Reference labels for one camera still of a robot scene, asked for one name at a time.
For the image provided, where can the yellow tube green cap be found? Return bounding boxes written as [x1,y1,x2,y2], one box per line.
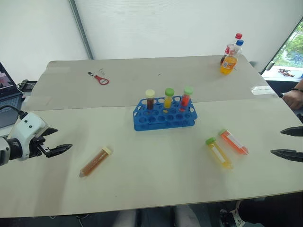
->
[205,137,234,171]
[163,87,175,112]

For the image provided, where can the open laptop computer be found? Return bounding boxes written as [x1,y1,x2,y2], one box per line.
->
[0,61,24,129]

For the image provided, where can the orange soda bottle blue cap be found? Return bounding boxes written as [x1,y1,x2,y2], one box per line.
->
[219,39,245,76]

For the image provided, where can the black device with white cable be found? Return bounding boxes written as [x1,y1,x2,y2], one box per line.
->
[16,80,39,96]

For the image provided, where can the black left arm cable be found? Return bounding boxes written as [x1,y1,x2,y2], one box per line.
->
[0,105,26,119]

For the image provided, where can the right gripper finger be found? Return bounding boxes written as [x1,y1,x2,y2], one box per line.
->
[280,126,303,138]
[270,148,303,163]

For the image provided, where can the orange tube green cap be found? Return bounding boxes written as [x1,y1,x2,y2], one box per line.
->
[218,128,250,156]

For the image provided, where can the red tube green cap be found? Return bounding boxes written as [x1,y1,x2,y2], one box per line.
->
[178,86,195,112]

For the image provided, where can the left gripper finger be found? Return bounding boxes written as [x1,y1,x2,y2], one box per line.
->
[45,143,73,158]
[39,127,59,138]

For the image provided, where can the grey window frame post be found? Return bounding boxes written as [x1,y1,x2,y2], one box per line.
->
[68,0,95,60]

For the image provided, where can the blue test tube rack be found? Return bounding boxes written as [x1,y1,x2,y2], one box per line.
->
[133,95,198,131]

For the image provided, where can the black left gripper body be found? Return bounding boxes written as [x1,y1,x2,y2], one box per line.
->
[29,133,52,158]

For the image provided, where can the bystander bare hand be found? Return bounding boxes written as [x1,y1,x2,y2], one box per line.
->
[282,89,303,110]

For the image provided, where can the black and white shoe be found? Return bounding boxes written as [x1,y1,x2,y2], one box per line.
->
[218,200,247,227]

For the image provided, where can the small parts on windowsill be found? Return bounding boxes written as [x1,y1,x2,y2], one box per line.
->
[277,68,296,77]

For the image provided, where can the brown tube cream cap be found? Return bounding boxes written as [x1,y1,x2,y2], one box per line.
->
[145,89,156,111]
[79,146,114,179]

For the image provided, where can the clear plastic strip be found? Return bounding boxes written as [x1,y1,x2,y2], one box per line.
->
[250,85,271,96]

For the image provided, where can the cola bottle red cap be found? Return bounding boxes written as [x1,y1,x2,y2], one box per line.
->
[220,33,243,66]

